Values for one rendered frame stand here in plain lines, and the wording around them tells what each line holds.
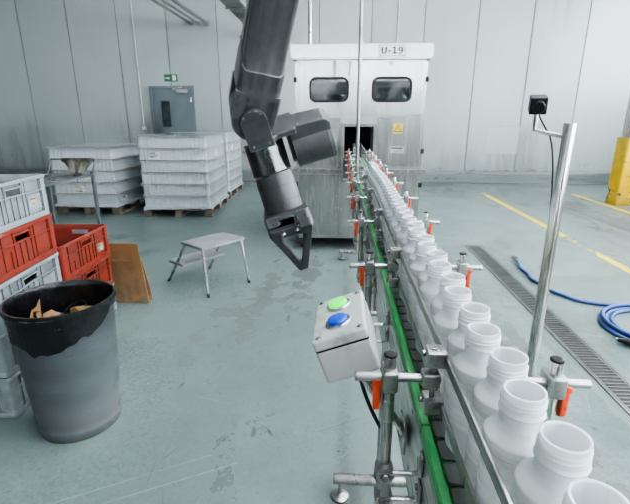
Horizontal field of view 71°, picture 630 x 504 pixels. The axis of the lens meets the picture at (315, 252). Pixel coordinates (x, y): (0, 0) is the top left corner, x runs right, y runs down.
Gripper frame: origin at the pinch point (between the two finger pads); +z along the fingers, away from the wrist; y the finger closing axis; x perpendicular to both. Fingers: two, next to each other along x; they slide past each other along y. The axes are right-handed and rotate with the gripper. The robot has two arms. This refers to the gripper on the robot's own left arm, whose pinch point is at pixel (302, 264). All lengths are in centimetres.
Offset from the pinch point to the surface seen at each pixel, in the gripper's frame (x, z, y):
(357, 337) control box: -4.1, 9.1, -11.2
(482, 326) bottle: -18.0, 8.1, -20.3
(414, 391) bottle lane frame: -10.3, 22.3, -8.2
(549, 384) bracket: -24.6, 18.6, -20.6
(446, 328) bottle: -16.2, 11.7, -12.0
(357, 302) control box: -6.3, 8.0, -2.5
